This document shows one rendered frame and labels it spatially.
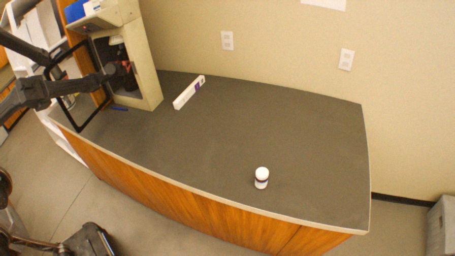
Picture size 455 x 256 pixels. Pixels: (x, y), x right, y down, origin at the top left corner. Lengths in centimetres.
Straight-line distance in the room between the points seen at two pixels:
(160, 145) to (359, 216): 81
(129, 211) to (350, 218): 170
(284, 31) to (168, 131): 72
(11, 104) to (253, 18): 104
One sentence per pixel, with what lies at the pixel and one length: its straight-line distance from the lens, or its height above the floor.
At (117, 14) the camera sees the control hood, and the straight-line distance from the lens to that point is 88.
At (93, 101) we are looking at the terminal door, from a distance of 118.
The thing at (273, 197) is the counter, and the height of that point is 94.
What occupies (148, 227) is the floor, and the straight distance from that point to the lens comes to 180.
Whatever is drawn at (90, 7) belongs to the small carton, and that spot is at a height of 154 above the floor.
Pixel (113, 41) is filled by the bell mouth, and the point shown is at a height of 133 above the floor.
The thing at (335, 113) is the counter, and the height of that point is 94.
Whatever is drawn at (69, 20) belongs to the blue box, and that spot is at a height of 153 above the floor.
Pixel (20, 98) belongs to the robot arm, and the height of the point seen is 143.
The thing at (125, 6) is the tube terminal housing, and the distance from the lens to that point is 90.
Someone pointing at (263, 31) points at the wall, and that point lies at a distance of 106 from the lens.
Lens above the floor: 156
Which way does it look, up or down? 44 degrees down
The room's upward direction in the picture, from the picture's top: 6 degrees counter-clockwise
